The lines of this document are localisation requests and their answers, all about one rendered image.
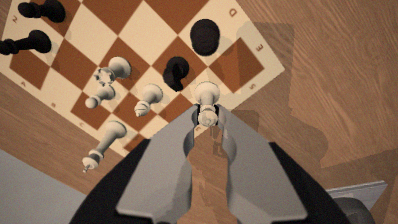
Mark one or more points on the white rook chess piece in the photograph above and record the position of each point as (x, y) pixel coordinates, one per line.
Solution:
(119, 67)

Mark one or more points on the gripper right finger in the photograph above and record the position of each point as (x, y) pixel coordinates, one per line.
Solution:
(265, 185)

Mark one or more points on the chessboard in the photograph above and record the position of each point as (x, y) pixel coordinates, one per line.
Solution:
(147, 33)

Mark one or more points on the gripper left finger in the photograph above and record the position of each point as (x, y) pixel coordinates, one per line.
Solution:
(151, 184)

